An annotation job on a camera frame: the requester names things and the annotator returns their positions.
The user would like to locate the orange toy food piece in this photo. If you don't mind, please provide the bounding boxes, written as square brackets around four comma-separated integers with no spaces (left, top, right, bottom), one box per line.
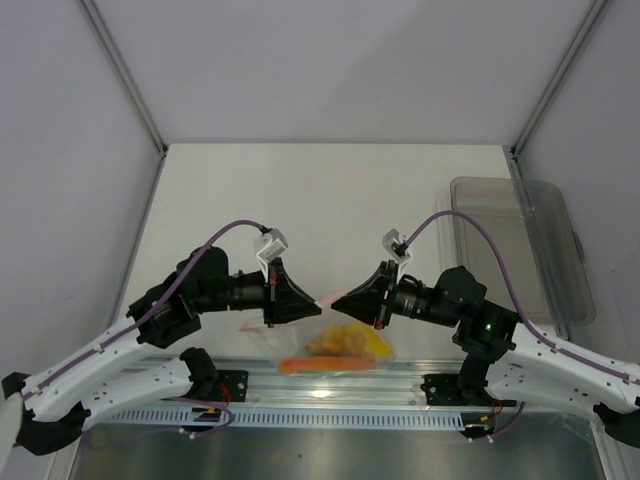
[306,326,367,357]

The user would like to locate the left corner frame post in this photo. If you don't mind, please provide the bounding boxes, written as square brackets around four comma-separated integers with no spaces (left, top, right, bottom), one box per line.
[76,0,168,157]

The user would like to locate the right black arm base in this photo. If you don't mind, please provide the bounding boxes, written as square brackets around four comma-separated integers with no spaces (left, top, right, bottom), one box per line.
[420,352,519,407]

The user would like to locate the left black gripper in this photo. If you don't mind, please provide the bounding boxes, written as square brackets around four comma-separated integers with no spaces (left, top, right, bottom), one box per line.
[195,257,322,328]

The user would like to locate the right corner frame post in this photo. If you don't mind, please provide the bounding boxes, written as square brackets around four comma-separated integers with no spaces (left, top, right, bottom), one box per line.
[510,0,614,161]

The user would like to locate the slotted cable duct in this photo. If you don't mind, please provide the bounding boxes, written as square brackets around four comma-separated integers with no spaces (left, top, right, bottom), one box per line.
[103,404,465,431]

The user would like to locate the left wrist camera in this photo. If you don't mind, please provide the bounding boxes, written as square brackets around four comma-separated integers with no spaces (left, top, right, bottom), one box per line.
[253,228,288,278]

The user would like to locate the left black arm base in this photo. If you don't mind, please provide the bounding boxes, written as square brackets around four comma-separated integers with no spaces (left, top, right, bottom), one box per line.
[163,347,249,403]

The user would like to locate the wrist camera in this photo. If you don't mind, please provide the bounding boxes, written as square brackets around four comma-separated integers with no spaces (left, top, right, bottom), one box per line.
[253,228,288,278]
[382,229,413,276]

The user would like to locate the yellow toy mango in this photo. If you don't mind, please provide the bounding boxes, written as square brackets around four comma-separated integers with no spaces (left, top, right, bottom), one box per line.
[350,322,394,358]

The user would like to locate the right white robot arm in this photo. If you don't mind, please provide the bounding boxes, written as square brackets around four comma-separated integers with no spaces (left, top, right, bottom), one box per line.
[331,261,639,447]

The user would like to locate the clear plastic food tray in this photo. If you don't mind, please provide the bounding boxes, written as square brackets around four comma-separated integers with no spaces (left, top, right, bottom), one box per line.
[450,177,595,327]

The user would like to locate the red toy meat slice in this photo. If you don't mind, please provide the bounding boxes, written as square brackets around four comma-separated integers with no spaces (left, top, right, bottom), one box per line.
[279,356,376,375]

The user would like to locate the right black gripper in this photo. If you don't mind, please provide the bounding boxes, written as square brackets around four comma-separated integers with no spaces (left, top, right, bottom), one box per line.
[331,260,460,330]

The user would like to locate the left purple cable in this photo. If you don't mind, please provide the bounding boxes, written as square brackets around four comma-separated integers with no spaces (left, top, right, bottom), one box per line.
[19,219,269,441]

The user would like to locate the corner frame post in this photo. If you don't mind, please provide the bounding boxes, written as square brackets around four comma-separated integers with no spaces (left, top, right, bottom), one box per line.
[510,0,614,161]
[76,0,168,157]

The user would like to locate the clear zip top bag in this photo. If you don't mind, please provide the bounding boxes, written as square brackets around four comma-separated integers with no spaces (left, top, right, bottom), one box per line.
[240,290,396,377]

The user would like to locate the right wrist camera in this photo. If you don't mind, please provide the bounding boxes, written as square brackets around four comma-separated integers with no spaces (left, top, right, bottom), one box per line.
[382,229,413,276]

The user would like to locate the aluminium rail frame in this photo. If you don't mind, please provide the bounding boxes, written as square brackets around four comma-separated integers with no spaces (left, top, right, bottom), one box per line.
[67,357,611,411]

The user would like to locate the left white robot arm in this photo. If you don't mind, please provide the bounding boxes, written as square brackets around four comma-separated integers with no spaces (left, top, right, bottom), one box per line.
[1,247,322,456]

